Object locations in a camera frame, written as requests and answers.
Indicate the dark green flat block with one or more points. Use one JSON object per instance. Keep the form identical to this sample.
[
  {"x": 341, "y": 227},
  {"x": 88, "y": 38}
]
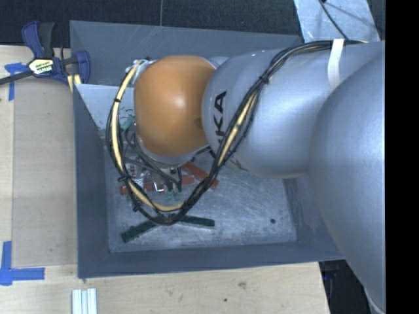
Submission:
[
  {"x": 200, "y": 222},
  {"x": 135, "y": 233}
]

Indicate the red-brown flat block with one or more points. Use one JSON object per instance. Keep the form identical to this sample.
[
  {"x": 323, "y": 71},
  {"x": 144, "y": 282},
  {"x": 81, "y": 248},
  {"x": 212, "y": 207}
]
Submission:
[
  {"x": 130, "y": 189},
  {"x": 200, "y": 174}
]

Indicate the pale wood flat board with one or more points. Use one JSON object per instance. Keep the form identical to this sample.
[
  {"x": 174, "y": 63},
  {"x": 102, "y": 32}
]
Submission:
[{"x": 42, "y": 175}]

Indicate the grey metal bin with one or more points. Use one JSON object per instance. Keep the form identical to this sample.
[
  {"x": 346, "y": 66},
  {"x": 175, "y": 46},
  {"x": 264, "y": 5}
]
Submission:
[{"x": 242, "y": 204}]

